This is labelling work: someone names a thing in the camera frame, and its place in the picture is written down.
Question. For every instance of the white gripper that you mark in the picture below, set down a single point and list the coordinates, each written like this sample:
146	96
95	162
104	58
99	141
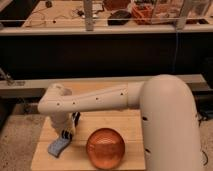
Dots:
63	124

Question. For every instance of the blue eraser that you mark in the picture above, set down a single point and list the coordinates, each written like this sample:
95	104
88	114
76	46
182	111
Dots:
57	146

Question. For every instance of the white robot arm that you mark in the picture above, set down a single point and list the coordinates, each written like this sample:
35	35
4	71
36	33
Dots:
168	113

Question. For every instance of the orange round bowl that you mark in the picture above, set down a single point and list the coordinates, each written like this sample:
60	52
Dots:
105	148

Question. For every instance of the black object on far table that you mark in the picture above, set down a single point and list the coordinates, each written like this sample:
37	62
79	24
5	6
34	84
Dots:
119	17

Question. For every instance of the orange basket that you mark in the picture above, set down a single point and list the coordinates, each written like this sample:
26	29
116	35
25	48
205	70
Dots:
142	14

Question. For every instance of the metal clamp on left rail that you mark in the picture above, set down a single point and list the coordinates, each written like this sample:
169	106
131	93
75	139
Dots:
9	80

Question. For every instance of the grey vertical post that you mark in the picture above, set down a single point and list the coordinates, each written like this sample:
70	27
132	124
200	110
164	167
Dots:
87	4

